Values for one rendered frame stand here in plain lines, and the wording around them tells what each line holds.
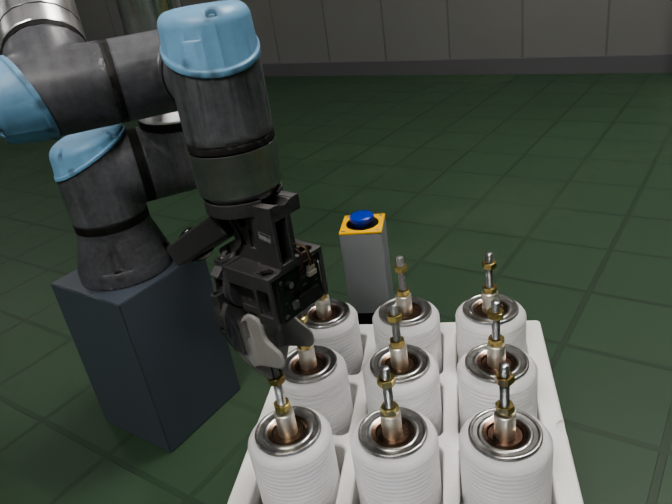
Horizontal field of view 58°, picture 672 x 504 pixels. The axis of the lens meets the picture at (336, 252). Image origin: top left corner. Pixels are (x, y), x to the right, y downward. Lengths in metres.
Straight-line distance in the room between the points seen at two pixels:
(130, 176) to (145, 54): 0.39
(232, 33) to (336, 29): 3.37
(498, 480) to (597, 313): 0.72
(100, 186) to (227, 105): 0.49
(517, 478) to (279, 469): 0.24
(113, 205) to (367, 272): 0.41
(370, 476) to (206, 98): 0.41
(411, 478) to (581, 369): 0.58
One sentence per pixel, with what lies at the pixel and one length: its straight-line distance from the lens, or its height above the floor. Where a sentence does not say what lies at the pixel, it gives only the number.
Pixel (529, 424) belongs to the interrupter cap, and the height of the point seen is 0.25.
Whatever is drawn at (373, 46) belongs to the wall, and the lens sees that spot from 3.73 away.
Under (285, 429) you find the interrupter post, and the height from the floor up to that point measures 0.26.
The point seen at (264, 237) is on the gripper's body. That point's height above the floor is 0.52.
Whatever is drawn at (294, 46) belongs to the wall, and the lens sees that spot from 4.06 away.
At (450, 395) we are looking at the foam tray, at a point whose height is 0.18.
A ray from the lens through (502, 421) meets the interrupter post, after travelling 0.66.
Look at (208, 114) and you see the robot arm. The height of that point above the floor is 0.62.
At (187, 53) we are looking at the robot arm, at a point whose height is 0.67.
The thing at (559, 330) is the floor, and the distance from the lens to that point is 1.27.
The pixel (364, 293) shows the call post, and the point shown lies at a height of 0.20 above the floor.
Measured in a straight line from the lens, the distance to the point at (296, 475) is 0.69.
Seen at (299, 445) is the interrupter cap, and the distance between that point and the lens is 0.69.
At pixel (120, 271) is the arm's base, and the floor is 0.32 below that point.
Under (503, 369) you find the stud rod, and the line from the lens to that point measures 0.62.
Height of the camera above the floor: 0.73
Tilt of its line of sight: 27 degrees down
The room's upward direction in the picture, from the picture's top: 9 degrees counter-clockwise
